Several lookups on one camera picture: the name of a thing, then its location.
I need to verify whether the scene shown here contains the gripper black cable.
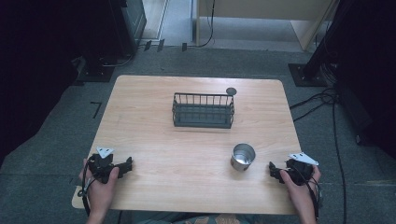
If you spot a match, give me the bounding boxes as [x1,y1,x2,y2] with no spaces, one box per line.
[77,154,98,217]
[292,167,324,220]

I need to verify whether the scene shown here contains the light wooden cabinet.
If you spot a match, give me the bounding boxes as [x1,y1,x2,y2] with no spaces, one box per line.
[195,0,340,52]

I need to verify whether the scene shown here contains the black stand base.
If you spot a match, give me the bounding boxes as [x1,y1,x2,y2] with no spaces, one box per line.
[76,54,116,84]
[287,63,329,88]

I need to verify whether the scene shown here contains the long black floor cable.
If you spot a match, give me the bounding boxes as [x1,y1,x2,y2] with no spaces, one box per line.
[331,99,348,224]

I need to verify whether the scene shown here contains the dark equipment cabinet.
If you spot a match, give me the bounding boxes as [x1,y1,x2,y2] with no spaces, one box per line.
[119,0,148,58]

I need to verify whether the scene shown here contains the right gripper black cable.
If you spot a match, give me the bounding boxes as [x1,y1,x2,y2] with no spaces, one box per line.
[292,167,324,220]

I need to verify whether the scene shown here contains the black hanging cable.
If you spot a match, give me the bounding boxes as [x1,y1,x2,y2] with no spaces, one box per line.
[197,0,217,49]

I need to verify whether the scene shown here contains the person's left hand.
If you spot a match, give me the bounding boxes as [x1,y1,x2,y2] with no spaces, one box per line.
[78,158,120,217]

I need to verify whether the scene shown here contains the metal cup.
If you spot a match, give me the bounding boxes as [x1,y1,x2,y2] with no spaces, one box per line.
[230,143,257,172]

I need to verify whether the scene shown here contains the black wire basket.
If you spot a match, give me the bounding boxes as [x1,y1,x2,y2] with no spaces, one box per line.
[172,91,235,130]

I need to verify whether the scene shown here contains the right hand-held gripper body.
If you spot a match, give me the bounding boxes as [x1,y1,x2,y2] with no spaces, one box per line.
[284,151,319,187]

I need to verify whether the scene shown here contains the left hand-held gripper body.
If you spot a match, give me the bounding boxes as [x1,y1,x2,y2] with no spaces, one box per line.
[88,147,120,185]

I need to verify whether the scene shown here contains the person's right hand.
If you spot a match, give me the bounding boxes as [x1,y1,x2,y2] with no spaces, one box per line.
[278,164,322,218]

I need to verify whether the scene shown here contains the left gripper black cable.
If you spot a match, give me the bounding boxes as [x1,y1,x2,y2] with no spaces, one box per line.
[77,154,98,217]

